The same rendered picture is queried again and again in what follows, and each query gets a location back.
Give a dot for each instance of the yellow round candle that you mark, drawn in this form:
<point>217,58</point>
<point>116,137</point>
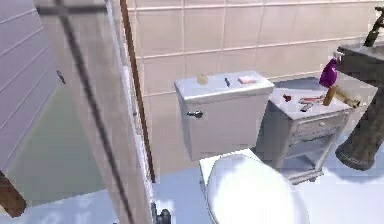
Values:
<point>202,79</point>

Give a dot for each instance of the white toilet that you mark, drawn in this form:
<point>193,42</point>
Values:
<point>226,120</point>

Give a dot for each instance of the small black stick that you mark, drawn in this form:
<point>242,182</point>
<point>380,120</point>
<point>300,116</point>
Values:
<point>227,82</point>

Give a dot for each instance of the pink soap bar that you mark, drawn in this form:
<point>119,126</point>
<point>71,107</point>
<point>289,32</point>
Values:
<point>247,80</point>

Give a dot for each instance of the beige room door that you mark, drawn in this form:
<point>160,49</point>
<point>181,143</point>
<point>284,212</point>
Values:
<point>96,110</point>

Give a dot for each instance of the small dark red object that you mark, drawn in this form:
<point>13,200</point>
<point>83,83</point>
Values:
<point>287,97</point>

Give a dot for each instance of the small black flat object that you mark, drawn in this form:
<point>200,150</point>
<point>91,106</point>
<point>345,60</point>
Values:
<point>306,107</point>

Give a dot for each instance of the pink flat object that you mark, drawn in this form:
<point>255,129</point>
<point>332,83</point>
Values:
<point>310,99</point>

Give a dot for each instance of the grey bedside table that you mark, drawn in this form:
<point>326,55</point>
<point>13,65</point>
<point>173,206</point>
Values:
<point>310,133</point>

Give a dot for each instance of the purple spray bottle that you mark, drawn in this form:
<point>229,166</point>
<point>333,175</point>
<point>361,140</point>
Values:
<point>328,73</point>

